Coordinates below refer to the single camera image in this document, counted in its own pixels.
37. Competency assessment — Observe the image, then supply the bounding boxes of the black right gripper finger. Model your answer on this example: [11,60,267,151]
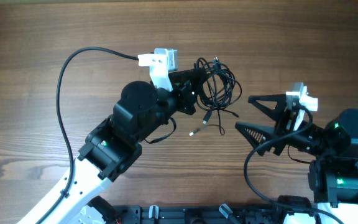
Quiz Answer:
[235,122,278,149]
[248,94,287,121]

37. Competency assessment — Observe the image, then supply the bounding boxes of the black usb cables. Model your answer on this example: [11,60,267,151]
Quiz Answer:
[188,56,243,137]

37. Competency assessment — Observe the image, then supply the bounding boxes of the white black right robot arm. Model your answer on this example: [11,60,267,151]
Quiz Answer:
[235,93,358,223]

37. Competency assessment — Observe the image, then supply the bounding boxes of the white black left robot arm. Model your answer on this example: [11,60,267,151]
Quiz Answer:
[20,68,206,223]

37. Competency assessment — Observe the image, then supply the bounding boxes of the black right camera cable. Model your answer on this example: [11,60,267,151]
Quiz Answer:
[243,104,344,224]

